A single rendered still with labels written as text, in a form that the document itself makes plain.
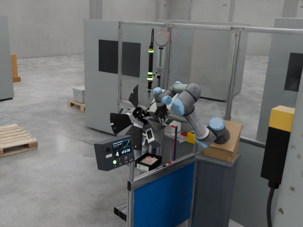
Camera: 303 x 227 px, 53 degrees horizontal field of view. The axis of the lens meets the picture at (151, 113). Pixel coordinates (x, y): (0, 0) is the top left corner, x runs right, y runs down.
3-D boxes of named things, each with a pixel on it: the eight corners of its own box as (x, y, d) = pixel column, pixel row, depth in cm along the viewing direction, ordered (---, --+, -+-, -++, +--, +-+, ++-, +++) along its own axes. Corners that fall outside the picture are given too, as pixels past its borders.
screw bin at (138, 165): (146, 159, 288) (146, 152, 286) (162, 163, 281) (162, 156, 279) (134, 167, 270) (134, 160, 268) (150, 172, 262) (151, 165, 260)
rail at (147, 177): (195, 158, 303) (196, 150, 300) (199, 159, 300) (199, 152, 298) (127, 189, 240) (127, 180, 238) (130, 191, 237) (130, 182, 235)
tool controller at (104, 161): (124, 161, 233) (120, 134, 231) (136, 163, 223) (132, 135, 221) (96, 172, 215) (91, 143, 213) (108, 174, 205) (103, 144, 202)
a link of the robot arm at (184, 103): (219, 139, 237) (192, 92, 204) (206, 153, 235) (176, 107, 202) (209, 133, 247) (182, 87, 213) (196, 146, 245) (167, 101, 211)
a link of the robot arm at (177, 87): (200, 79, 207) (174, 78, 253) (189, 89, 205) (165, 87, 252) (210, 91, 210) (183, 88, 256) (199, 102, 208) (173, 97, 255)
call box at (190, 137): (196, 138, 301) (197, 129, 298) (204, 142, 294) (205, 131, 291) (186, 143, 290) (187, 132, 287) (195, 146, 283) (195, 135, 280)
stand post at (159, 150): (154, 204, 360) (159, 110, 327) (159, 207, 354) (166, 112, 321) (151, 205, 357) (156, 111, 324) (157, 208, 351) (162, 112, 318)
